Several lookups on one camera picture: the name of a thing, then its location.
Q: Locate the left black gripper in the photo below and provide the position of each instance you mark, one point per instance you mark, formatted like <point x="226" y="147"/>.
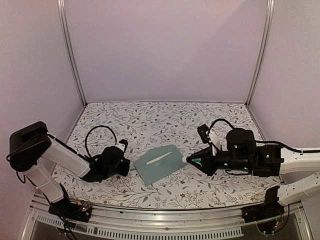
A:
<point x="124" y="171"/>

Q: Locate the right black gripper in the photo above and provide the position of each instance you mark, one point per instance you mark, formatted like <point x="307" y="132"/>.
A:
<point x="203" y="154"/>

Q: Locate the teal blue envelope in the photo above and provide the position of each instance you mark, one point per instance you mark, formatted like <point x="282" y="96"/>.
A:
<point x="158" y="170"/>

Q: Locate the beige letter paper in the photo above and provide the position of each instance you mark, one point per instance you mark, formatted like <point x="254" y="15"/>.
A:
<point x="158" y="158"/>

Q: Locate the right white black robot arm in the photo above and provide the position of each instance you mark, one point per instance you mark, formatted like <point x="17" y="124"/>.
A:
<point x="262" y="159"/>

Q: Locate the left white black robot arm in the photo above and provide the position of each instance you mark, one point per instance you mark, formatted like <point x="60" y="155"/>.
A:
<point x="32" y="143"/>

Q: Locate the floral patterned table mat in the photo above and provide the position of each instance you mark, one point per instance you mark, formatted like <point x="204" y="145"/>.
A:
<point x="148" y="125"/>

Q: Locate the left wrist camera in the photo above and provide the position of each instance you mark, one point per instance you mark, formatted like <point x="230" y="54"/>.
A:
<point x="122" y="145"/>

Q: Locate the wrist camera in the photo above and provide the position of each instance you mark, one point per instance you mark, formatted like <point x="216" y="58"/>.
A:
<point x="122" y="145"/>
<point x="203" y="133"/>

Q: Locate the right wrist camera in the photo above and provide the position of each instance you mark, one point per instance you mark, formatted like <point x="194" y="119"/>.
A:
<point x="203" y="133"/>

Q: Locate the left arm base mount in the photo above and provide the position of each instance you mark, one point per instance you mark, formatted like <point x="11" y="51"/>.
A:
<point x="64" y="208"/>

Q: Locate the front aluminium rail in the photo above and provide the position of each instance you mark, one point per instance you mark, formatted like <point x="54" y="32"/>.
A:
<point x="109" y="222"/>

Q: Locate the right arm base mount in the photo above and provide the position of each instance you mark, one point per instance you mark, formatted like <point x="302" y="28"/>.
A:
<point x="261" y="211"/>

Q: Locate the right aluminium frame post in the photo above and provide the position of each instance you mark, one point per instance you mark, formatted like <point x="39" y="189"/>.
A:
<point x="262" y="51"/>

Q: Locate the aluminium frame post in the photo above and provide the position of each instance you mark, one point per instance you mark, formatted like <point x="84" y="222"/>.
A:
<point x="262" y="51"/>
<point x="70" y="52"/>

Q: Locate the left aluminium frame post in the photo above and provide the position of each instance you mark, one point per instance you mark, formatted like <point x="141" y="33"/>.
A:
<point x="70" y="52"/>

